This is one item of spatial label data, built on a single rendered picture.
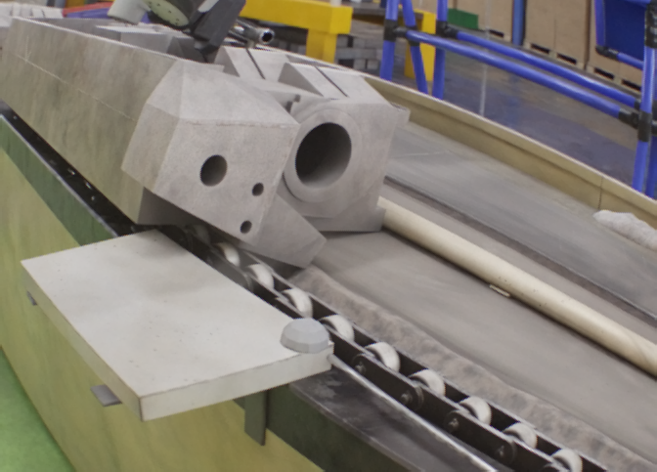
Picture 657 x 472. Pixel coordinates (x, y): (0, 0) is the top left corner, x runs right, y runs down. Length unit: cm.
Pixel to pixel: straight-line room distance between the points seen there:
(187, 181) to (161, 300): 13
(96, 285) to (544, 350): 49
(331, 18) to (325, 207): 482
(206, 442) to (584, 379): 44
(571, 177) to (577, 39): 959
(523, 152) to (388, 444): 99
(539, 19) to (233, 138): 1069
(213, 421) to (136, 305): 17
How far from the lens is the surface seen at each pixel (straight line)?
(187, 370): 70
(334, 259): 107
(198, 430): 95
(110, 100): 107
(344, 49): 656
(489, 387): 84
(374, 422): 72
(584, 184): 150
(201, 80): 90
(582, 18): 1102
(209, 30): 131
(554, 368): 89
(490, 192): 143
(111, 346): 73
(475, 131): 167
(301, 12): 614
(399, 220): 115
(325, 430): 73
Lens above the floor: 116
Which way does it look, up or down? 21 degrees down
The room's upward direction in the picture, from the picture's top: 7 degrees clockwise
